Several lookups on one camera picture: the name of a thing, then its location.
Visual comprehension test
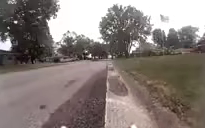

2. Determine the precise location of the concrete kerb strip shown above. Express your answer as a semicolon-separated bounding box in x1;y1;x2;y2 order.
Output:
104;61;164;128

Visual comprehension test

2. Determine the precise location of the grey asphalt road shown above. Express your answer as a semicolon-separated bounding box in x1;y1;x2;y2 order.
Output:
0;59;110;128

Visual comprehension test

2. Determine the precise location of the dark green tree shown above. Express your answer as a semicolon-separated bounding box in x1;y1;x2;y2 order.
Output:
178;25;200;50
152;28;167;49
165;27;180;50

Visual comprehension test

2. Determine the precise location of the large dark leafy tree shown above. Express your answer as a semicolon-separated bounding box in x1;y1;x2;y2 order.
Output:
0;0;61;65

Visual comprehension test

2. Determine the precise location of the row of trees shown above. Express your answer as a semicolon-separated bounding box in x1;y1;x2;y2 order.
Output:
56;30;109;61

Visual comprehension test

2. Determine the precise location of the low bluish building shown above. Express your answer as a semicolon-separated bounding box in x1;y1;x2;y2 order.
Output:
0;49;23;67

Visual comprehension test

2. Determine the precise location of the large broad leafy tree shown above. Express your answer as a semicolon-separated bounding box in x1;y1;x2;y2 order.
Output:
98;3;154;59

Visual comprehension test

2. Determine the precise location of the grass strip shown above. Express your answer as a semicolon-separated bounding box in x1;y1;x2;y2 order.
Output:
0;61;66;76

